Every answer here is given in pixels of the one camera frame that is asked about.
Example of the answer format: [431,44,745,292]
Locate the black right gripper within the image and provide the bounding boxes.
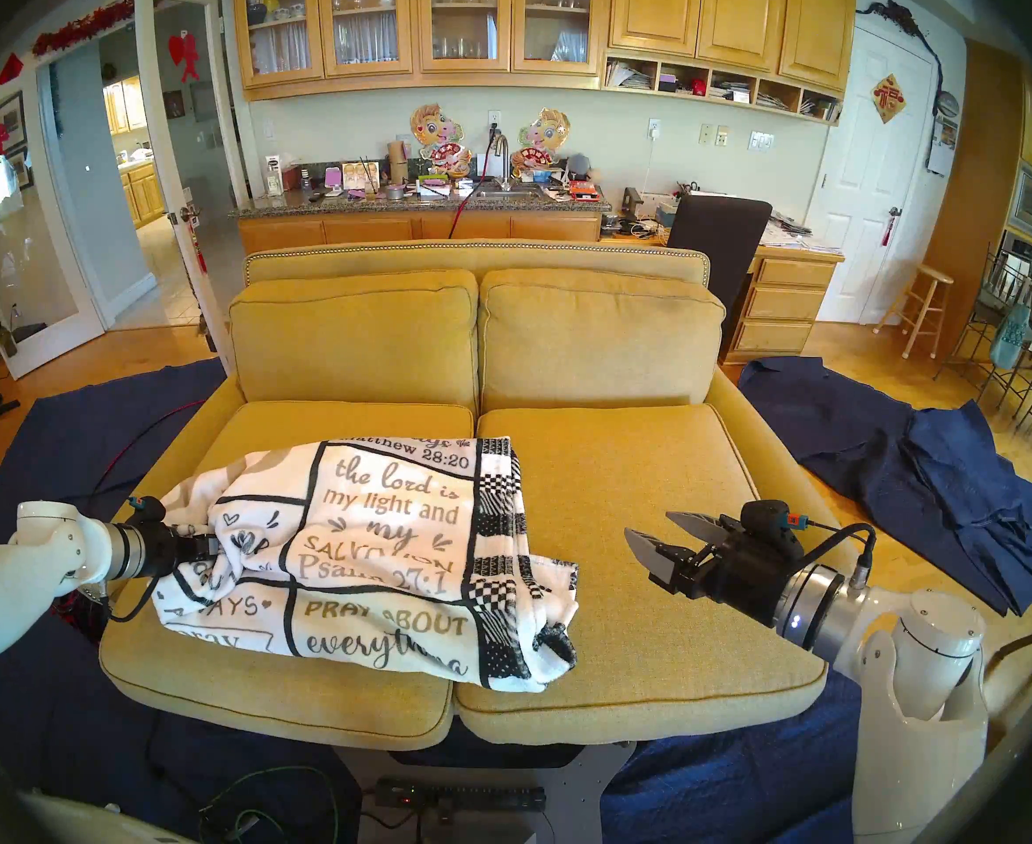
[624,511,805,625]

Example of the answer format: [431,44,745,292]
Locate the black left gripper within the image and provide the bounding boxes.
[142,517,220,579]

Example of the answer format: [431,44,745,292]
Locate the white printed fleece blanket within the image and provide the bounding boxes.
[151,436,580,694]

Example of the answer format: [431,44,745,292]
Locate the large navy moving blanket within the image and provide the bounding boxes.
[0,357,930,844]

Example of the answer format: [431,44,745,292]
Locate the crumpled navy moving blanket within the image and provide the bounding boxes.
[738,355,1032,617]

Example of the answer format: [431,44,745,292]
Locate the yellow sofa back cushion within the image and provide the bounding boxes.
[229,269,480,412]
[478,268,726,412]

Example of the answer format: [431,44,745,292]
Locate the white glass-pane door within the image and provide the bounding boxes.
[0,69,105,380]
[134,0,240,373]

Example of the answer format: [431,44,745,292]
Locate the wooden desk with drawers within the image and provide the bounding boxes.
[602,211,845,366]

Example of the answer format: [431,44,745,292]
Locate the black office chair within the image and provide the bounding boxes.
[665,194,774,316]

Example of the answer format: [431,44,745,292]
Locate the black power strip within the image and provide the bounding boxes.
[375,779,548,814]

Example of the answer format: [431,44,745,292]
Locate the stack of desk papers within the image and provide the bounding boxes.
[760,214,842,256]

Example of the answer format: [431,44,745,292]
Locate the wooden kitchen base cabinet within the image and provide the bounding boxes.
[119,161,167,229]

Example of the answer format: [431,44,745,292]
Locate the wooden stool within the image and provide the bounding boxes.
[874,264,955,360]

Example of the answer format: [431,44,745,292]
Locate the granite counter wooden cabinets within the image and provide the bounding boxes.
[229,187,612,256]

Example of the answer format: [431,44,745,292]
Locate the teal hanging cloth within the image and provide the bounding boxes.
[989,302,1032,370]

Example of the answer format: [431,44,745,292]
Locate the white panel door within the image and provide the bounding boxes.
[804,11,937,326]

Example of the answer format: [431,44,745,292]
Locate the red gold diamond decoration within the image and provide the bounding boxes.
[872,74,907,124]

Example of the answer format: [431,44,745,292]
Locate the red garland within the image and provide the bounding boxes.
[31,0,135,58]

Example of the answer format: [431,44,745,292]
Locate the black door garland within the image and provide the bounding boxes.
[856,0,946,96]

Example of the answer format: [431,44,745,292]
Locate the thick black left wrist cable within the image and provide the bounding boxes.
[107,577,163,625]

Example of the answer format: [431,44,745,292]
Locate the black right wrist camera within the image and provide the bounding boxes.
[740,499,809,546]

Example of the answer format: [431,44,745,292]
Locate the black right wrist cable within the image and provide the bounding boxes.
[802,521,877,593]

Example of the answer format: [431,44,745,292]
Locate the green cable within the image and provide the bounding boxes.
[200,766,341,844]

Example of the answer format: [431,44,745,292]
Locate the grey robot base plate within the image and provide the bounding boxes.
[336,741,638,844]

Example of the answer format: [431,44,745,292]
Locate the yellow fabric sofa frame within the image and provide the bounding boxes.
[75,240,868,606]

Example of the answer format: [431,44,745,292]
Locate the red cable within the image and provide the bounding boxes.
[447,152,491,239]

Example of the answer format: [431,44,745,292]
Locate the cartoon child wall decoration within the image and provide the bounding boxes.
[512,107,571,175]
[410,104,473,179]

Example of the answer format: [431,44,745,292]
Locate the wall calendar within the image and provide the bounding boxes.
[927,113,961,178]

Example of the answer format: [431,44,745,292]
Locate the wooden wall cabinets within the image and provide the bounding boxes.
[232,0,858,127]

